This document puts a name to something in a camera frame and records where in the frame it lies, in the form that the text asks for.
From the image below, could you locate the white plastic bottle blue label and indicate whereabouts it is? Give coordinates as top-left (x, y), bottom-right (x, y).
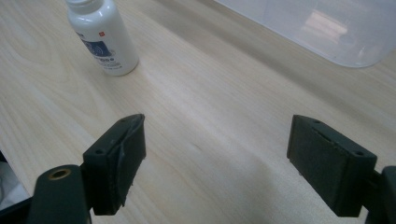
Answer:
top-left (64, 0), bottom-right (140, 77)

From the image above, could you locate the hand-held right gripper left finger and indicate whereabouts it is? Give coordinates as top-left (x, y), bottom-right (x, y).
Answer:
top-left (81, 113), bottom-right (148, 217)

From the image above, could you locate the clear plastic storage box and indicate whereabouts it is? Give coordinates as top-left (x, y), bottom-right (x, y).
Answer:
top-left (214, 0), bottom-right (396, 69)

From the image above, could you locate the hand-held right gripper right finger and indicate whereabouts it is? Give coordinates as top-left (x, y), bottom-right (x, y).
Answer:
top-left (286, 114), bottom-right (378, 218)

